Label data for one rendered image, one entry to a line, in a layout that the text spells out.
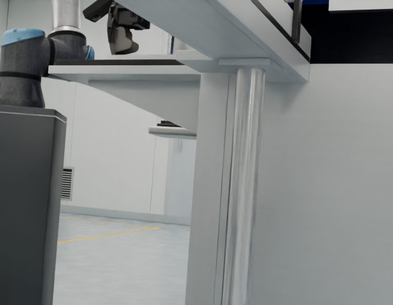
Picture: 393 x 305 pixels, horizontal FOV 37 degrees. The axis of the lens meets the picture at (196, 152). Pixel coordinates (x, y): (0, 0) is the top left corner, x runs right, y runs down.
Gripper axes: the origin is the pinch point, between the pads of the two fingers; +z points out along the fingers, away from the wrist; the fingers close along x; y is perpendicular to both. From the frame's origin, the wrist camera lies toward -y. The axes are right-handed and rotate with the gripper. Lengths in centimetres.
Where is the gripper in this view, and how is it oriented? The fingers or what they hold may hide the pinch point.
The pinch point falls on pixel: (115, 60)
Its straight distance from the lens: 151.9
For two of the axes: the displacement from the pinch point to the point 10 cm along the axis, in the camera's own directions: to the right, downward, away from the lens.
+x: 3.6, 0.6, 9.3
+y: 9.3, 0.6, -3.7
